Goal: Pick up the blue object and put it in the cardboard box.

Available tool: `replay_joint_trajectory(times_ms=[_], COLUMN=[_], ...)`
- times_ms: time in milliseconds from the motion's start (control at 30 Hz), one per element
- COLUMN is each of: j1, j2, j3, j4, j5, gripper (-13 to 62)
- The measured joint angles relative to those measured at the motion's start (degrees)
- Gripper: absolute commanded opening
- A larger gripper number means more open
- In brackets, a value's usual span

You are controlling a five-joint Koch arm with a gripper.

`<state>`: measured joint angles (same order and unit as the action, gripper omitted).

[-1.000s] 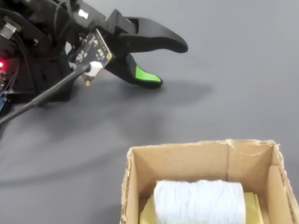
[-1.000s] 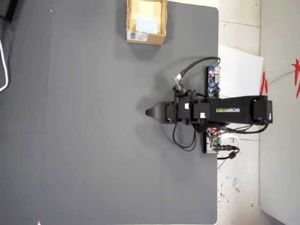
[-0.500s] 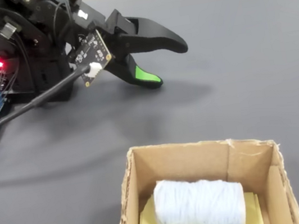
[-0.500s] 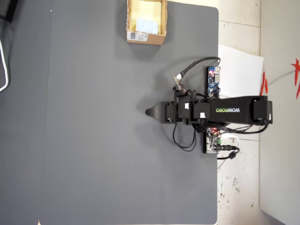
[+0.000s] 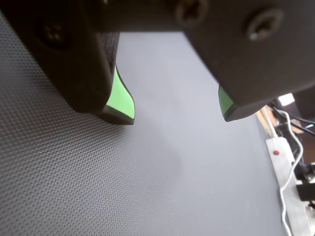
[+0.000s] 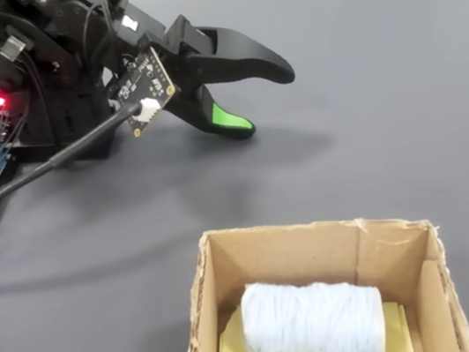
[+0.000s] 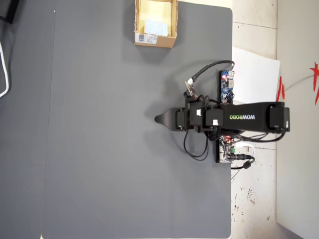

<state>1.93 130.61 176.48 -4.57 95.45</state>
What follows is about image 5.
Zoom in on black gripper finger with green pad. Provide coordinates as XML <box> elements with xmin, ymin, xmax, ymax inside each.
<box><xmin>182</xmin><ymin>0</ymin><xmax>315</xmax><ymax>123</ymax></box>
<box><xmin>0</xmin><ymin>0</ymin><xmax>136</xmax><ymax>126</ymax></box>

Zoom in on white power strip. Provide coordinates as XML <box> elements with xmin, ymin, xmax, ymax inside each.
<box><xmin>265</xmin><ymin>137</ymin><xmax>313</xmax><ymax>236</ymax></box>

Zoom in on black plug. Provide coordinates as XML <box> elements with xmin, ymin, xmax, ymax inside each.
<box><xmin>296</xmin><ymin>183</ymin><xmax>315</xmax><ymax>200</ymax></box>

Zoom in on thin black cable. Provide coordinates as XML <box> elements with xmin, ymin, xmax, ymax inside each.
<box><xmin>269</xmin><ymin>103</ymin><xmax>315</xmax><ymax>133</ymax></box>

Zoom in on white cable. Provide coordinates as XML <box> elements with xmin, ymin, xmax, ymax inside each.
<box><xmin>278</xmin><ymin>109</ymin><xmax>304</xmax><ymax>236</ymax></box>

